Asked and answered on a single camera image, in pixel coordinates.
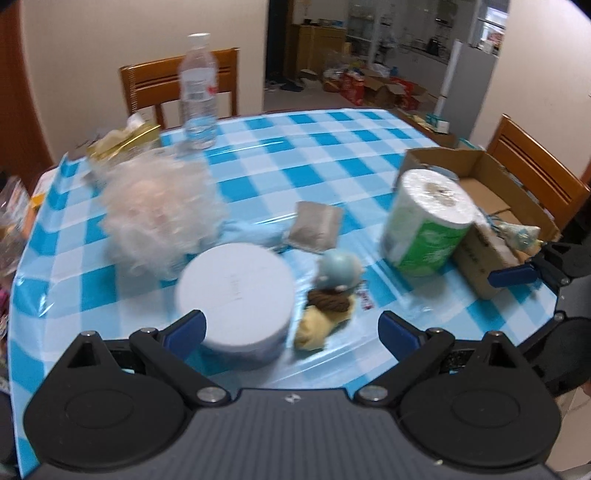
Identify blue brocade sachet pouch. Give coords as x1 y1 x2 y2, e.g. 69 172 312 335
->
475 209 543 255

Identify cardboard box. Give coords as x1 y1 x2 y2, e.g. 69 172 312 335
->
399 147 560 300

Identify wooden chair right side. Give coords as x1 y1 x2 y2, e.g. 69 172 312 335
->
487 114 590 230

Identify brown knitted scrunchie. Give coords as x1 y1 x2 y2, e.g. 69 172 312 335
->
307 289 352 313

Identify jar with white lid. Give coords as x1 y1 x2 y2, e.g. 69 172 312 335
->
175 243 296 365

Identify yellow cloth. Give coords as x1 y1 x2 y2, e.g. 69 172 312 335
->
294 295 356 351

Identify green wrapped toilet paper roll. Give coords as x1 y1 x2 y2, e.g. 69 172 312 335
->
381 169 478 276

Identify light blue round toy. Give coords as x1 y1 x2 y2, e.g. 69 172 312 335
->
314 249 365 293

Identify pink mesh bath pouf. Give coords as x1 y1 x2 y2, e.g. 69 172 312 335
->
100 148 228 280

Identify grey fabric pouch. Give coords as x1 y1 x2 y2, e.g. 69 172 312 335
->
286 201 344 253

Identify blue checkered tablecloth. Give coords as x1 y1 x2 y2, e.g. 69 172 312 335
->
6 108 558 478

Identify clear plastic snack container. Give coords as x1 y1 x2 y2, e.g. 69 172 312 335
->
0 171 30 277

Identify yellow tissue box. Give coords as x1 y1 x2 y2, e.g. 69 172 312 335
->
86 113 160 161

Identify white refrigerator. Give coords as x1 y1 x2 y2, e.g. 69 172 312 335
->
434 40 498 140

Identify red cardboard boxes on floor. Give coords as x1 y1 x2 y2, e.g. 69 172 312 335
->
322 69 435 112

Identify wooden chair behind bottle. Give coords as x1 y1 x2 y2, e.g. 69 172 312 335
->
119 48 239 129

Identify clear plastic water bottle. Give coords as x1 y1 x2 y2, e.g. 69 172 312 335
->
178 32 217 150

